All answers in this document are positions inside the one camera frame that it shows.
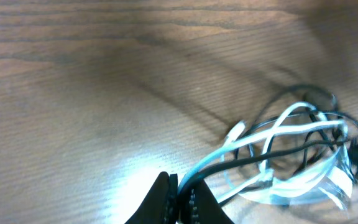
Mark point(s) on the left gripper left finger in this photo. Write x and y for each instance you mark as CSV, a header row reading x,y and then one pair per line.
x,y
160,204

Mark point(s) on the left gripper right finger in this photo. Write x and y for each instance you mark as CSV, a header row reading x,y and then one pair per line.
x,y
199,206

